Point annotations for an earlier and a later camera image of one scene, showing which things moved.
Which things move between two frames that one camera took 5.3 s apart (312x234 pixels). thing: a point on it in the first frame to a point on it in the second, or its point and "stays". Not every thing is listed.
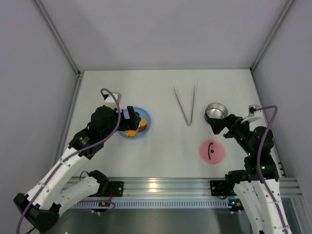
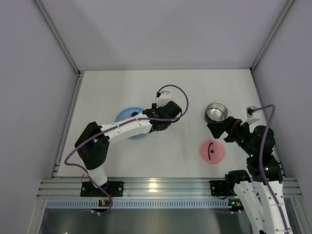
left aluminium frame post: [42, 11] stays
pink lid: [212, 152] stays
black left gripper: [124, 121] to [149, 112]
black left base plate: [104, 191] stays
